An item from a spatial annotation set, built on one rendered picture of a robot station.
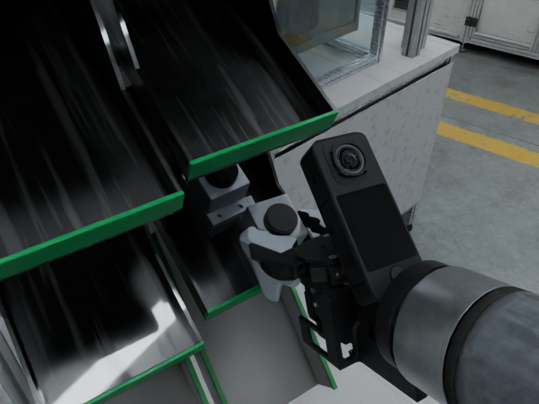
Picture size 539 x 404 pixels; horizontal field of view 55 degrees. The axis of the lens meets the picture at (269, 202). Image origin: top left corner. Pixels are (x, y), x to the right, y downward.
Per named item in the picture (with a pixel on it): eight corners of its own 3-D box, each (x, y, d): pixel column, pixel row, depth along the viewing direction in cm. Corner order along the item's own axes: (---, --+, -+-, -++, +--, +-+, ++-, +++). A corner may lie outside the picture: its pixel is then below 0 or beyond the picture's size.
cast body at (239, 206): (245, 221, 53) (261, 187, 47) (208, 239, 51) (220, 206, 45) (204, 159, 55) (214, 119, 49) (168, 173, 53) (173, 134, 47)
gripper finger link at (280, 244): (228, 293, 48) (295, 321, 41) (215, 234, 46) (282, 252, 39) (253, 280, 49) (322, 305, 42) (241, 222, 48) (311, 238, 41)
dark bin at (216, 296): (318, 264, 53) (343, 233, 47) (204, 321, 47) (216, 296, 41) (193, 66, 62) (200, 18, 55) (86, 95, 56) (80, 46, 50)
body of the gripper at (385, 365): (294, 338, 41) (395, 420, 31) (276, 240, 39) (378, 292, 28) (370, 304, 44) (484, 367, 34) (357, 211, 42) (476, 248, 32)
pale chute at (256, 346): (319, 381, 64) (338, 387, 60) (228, 439, 59) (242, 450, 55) (232, 176, 65) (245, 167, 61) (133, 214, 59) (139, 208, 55)
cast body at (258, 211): (297, 268, 52) (319, 240, 46) (258, 284, 50) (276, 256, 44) (261, 199, 54) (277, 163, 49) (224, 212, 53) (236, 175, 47)
